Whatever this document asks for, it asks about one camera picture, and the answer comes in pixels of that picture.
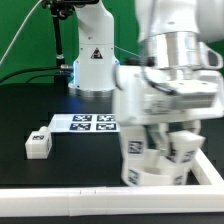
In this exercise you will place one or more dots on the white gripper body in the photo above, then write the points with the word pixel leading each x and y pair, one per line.
pixel 147 96

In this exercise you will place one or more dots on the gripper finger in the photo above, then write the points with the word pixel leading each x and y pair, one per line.
pixel 158 133
pixel 193 126

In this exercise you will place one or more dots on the white round stool seat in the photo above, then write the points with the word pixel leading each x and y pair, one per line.
pixel 151 169

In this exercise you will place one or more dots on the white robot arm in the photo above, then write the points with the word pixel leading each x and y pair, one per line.
pixel 177 78

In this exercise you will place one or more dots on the white L-shaped fence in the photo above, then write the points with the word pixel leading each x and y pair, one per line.
pixel 206 196

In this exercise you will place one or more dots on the white marker sheet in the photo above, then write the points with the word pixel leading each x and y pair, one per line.
pixel 83 123

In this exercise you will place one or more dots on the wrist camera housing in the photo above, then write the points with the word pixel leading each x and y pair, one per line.
pixel 210 59

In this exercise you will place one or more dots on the black camera stand pole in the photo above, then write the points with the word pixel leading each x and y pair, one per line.
pixel 61 10

